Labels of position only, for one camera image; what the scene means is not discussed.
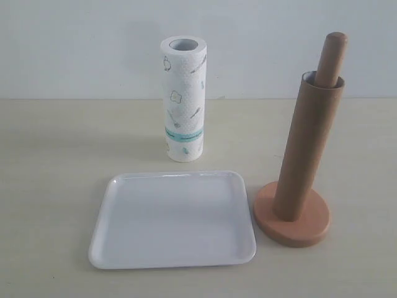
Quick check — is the white printed paper towel roll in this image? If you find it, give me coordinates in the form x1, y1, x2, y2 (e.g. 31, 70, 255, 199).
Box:
160, 35, 207, 162

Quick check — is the brown cardboard tube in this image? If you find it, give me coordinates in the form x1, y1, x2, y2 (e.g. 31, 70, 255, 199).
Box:
274, 71, 345, 222

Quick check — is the wooden paper towel holder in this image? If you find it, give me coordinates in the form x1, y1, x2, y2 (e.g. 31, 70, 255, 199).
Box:
253, 32, 348, 248

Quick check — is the white rectangular plastic tray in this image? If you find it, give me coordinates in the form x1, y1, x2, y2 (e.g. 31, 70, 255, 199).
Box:
88, 170, 256, 269

